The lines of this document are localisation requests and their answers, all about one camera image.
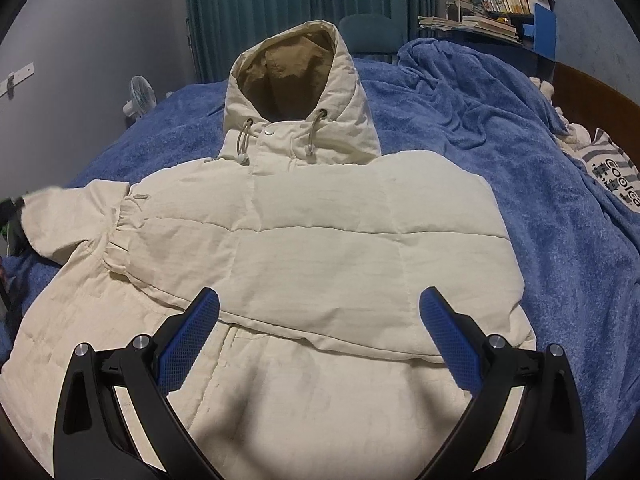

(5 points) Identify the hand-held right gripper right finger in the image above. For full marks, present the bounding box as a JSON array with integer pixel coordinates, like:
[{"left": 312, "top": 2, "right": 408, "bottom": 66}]
[{"left": 418, "top": 286, "right": 587, "bottom": 480}]

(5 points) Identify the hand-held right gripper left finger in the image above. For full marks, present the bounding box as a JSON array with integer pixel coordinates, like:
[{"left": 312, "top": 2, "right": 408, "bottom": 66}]
[{"left": 51, "top": 286, "right": 223, "bottom": 480}]

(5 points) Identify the cream hooded puffer jacket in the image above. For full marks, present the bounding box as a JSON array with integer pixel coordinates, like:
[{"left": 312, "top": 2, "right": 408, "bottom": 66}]
[{"left": 0, "top": 20, "right": 538, "bottom": 480}]

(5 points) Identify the blue fleece blanket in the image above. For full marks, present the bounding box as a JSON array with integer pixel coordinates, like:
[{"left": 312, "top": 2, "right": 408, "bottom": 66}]
[{"left": 0, "top": 37, "right": 640, "bottom": 480}]

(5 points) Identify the white electric fan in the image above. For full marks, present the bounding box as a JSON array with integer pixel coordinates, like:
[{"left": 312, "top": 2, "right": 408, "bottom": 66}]
[{"left": 122, "top": 76, "right": 156, "bottom": 121}]

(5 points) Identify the white knit plush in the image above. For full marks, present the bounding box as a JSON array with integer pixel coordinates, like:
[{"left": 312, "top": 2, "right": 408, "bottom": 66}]
[{"left": 529, "top": 76, "right": 594, "bottom": 154}]

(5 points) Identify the striped printed pillow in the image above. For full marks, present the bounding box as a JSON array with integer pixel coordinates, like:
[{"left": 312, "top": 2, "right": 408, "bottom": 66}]
[{"left": 572, "top": 127, "right": 640, "bottom": 212}]

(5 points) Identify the wooden headboard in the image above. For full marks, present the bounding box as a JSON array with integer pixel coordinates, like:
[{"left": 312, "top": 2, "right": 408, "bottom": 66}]
[{"left": 552, "top": 62, "right": 640, "bottom": 137}]

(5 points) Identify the teal chair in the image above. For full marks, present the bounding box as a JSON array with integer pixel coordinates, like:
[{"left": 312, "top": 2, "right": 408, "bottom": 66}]
[{"left": 337, "top": 12, "right": 404, "bottom": 64}]

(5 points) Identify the stack of papers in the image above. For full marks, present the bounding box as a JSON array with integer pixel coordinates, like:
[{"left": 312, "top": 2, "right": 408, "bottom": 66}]
[{"left": 417, "top": 12, "right": 524, "bottom": 44}]

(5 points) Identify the blue shelf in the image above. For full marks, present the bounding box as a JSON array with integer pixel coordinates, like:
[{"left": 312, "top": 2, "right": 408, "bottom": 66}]
[{"left": 452, "top": 2, "right": 559, "bottom": 79}]

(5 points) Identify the teal curtain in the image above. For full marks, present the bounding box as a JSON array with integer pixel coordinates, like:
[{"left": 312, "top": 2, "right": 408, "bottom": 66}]
[{"left": 184, "top": 0, "right": 438, "bottom": 82}]

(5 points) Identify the white wall hook rail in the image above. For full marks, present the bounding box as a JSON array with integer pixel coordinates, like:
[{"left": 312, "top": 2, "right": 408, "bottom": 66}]
[{"left": 0, "top": 62, "right": 36, "bottom": 99}]

